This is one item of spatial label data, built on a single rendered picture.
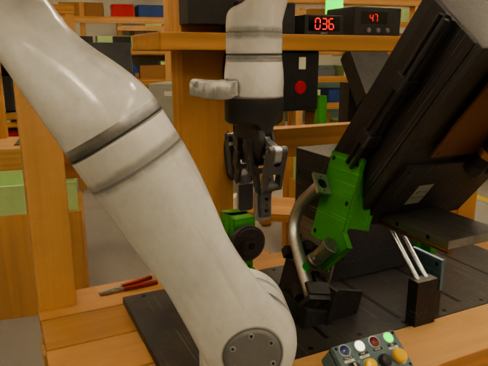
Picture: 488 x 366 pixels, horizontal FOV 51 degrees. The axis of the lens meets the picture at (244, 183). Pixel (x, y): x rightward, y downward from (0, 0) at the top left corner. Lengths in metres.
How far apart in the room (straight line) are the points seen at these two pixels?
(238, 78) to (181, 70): 0.70
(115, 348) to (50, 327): 0.19
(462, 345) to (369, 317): 0.20
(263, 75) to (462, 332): 0.82
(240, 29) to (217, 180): 0.80
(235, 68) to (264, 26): 0.06
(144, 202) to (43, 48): 0.15
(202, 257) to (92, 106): 0.15
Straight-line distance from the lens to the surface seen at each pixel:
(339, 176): 1.19
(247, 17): 0.63
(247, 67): 0.62
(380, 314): 1.28
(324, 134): 1.64
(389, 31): 1.53
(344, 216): 1.16
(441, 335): 1.24
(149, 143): 0.42
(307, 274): 1.21
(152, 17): 7.98
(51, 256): 1.33
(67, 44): 0.46
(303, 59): 1.34
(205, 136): 1.35
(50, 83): 0.44
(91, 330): 1.27
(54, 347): 1.23
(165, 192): 0.43
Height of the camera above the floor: 1.49
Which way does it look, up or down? 14 degrees down
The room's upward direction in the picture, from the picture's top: straight up
